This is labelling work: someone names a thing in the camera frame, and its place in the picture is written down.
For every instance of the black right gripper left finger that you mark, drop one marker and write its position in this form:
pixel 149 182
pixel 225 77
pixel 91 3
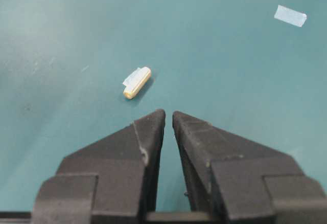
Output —
pixel 113 180

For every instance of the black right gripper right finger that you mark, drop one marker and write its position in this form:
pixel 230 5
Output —
pixel 242 181

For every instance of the short wooden dowel rod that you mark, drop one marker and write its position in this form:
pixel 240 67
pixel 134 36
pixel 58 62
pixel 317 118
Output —
pixel 132 90

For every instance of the blue tape piece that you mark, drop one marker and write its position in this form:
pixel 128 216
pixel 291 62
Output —
pixel 290 16

